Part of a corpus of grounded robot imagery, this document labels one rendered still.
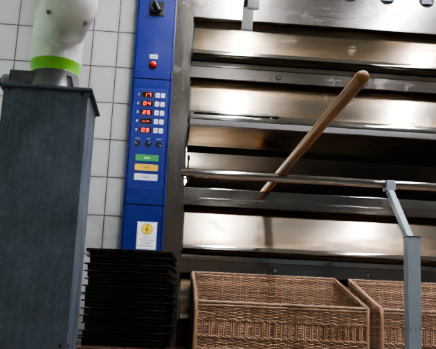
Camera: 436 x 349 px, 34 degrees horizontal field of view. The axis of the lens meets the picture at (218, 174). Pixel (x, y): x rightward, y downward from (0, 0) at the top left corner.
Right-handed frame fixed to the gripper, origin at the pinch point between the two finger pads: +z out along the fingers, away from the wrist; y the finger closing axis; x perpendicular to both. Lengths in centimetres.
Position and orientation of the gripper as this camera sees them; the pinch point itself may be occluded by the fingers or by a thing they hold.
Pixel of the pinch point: (250, 16)
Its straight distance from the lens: 193.0
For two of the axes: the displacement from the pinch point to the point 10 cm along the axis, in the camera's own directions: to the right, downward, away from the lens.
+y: 0.8, -2.1, -9.7
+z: -0.7, 9.7, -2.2
